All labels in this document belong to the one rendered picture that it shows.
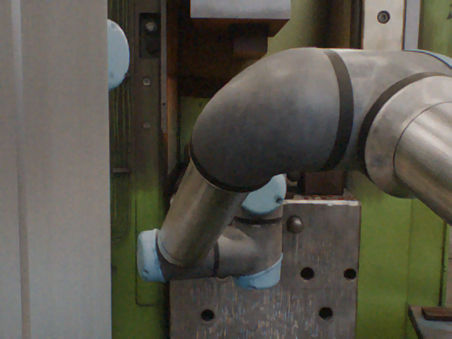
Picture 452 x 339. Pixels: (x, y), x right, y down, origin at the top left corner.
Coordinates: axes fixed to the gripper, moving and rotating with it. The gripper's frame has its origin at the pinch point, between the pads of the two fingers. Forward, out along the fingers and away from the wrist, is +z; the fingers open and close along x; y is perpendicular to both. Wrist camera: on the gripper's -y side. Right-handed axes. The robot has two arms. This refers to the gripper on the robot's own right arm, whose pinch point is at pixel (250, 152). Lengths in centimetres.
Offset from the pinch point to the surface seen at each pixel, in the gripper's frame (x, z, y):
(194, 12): -11.4, 2.2, -27.6
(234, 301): -3.0, -3.1, 29.9
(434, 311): 35.7, -7.9, 29.9
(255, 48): 1.2, 12.3, -21.4
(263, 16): 2.2, 2.2, -27.0
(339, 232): 17.7, -3.3, 15.4
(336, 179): 18.0, 2.6, 5.7
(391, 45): 31.2, 14.3, -22.5
